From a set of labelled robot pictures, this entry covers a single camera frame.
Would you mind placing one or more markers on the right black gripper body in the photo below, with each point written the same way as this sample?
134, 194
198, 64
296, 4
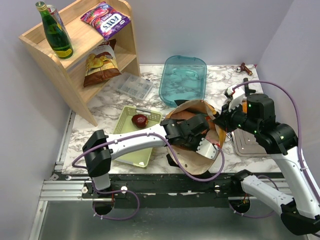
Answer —
231, 121

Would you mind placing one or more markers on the orange tote bag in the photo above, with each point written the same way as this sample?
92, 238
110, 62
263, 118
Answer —
192, 162

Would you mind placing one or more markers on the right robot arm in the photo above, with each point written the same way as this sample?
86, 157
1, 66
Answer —
300, 211

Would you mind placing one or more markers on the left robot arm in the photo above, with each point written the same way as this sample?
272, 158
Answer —
101, 149

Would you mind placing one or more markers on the silver metal tray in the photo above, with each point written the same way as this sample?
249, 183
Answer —
245, 144

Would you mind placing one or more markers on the black clamp tool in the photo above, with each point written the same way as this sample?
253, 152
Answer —
248, 91

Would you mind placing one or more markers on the small brown silver tool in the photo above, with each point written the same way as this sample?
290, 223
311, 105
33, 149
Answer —
244, 68

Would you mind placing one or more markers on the teal transparent plastic container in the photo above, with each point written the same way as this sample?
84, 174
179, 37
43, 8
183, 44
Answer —
183, 78

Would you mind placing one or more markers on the red apple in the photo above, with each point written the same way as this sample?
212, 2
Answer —
140, 121

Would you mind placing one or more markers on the clear plastic compartment box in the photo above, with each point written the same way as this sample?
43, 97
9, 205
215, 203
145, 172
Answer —
133, 86

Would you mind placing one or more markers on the light green plastic basket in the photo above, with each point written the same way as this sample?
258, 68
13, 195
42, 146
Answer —
138, 148

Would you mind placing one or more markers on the brown potato chips bag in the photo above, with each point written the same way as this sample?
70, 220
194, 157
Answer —
101, 64

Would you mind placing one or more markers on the purple Fox's candy bag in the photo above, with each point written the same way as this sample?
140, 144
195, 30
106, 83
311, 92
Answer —
106, 20

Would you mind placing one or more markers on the wooden shelf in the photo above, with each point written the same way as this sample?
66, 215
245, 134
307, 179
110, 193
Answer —
67, 75

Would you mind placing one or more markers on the green glass bottle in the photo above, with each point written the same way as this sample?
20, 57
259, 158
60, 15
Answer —
54, 33

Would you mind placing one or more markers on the red silver soda can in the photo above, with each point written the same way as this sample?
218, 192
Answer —
55, 14

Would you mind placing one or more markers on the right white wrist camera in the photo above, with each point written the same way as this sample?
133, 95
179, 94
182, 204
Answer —
235, 95

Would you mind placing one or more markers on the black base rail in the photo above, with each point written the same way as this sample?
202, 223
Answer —
166, 191

